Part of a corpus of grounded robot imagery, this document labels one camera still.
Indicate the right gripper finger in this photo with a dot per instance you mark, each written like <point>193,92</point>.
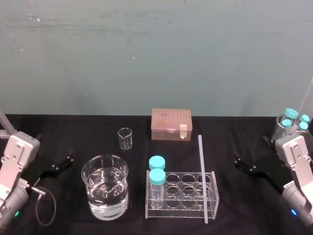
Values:
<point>269,142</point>
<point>245,167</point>

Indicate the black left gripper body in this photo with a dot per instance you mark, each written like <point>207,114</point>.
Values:
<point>42,167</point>

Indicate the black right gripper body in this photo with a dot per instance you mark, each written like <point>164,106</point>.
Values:
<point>271,169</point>

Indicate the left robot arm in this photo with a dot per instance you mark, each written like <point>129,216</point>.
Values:
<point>14,156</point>

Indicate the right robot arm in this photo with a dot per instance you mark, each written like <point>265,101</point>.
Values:
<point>294,156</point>

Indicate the clear glass stirring rod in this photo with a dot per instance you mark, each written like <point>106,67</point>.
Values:
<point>202,161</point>

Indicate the clear tilted glass beaker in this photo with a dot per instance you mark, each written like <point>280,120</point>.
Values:
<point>277,129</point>

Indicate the small teal capped vial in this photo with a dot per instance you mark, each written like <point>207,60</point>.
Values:
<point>286,123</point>
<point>304,118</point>
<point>303,125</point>

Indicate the large teal capped vial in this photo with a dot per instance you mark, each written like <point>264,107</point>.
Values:
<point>291,113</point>

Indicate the large glass beaker with water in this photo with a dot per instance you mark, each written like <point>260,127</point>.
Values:
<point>105,195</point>

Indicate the small empty glass beaker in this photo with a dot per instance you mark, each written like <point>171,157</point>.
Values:
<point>125,140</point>

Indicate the clear acrylic tube rack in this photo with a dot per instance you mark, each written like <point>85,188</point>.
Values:
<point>185,205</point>

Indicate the beige tape strip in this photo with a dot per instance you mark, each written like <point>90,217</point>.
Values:
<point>183,132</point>

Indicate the black table cloth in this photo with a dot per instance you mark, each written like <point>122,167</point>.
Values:
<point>102,230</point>

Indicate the teal capped clear tube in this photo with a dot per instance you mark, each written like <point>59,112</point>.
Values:
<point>157,178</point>
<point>157,162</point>

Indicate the pink translucent plastic box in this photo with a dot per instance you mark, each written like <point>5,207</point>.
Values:
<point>168,122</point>

